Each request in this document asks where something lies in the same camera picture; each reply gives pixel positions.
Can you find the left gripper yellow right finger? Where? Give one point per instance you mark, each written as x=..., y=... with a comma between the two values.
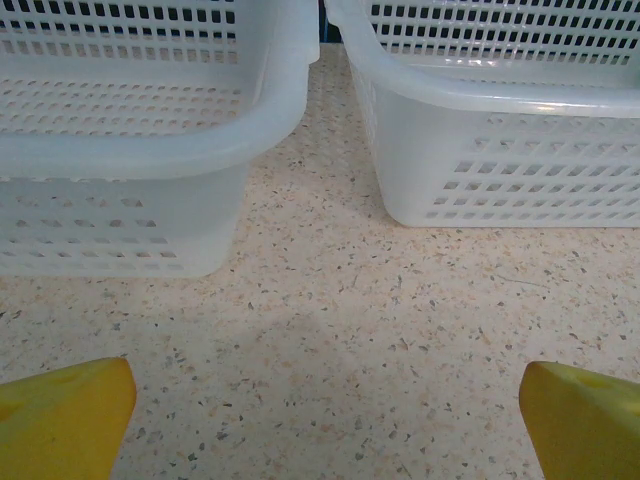
x=590, y=430

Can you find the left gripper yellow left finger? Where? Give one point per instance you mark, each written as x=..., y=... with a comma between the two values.
x=60, y=425

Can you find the white plastic mesh basket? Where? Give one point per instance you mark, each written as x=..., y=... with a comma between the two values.
x=150, y=150
x=450, y=115

